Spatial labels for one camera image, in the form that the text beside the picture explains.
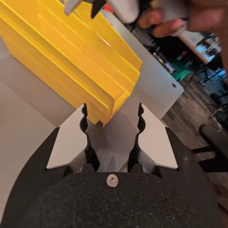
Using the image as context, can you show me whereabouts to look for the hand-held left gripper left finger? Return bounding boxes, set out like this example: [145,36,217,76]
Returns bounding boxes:
[46,104,91,172]

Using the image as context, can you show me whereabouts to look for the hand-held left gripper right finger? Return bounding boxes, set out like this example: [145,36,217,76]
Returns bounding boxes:
[134,103,178,174]

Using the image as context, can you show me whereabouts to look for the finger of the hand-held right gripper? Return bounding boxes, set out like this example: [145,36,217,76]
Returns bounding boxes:
[64,0,79,16]
[91,0,107,19]

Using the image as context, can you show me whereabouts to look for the grey desk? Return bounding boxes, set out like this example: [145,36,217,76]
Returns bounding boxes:
[0,9,185,214]

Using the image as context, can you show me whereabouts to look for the small blue box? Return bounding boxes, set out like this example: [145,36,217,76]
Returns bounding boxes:
[165,61,176,72]

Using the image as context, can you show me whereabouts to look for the green mat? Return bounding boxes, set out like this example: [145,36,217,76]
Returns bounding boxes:
[171,60,191,82]

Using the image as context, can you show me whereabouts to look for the cluttered table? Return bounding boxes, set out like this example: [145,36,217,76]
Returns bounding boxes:
[180,30,225,64]

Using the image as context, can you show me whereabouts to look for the person's brown trousers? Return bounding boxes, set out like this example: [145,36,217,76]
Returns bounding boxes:
[210,180,228,214]

